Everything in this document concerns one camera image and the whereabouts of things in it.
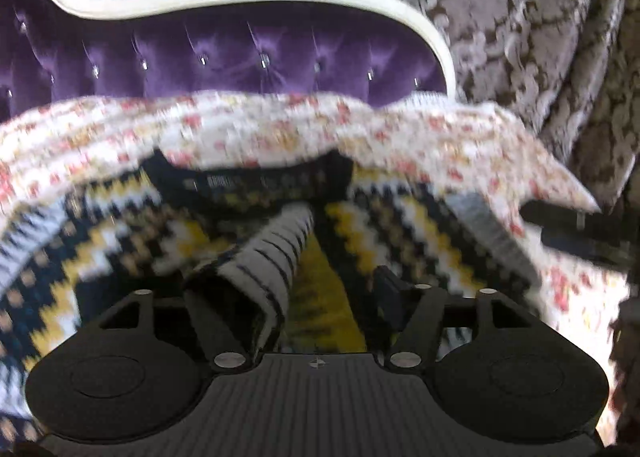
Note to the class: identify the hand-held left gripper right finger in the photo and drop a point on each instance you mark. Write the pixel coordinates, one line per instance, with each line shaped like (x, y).
(387, 297)

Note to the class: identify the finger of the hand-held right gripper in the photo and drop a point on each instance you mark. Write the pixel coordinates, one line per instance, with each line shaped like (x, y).
(565, 227)

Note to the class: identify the zigzag patterned knitted sweater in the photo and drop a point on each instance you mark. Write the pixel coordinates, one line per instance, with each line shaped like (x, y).
(125, 237)

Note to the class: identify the purple tufted sofa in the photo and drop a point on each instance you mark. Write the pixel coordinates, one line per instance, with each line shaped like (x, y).
(225, 49)

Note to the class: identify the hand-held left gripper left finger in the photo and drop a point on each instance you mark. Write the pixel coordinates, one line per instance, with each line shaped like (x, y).
(211, 323)

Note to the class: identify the floral bedspread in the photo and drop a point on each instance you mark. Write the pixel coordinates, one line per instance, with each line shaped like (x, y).
(260, 129)

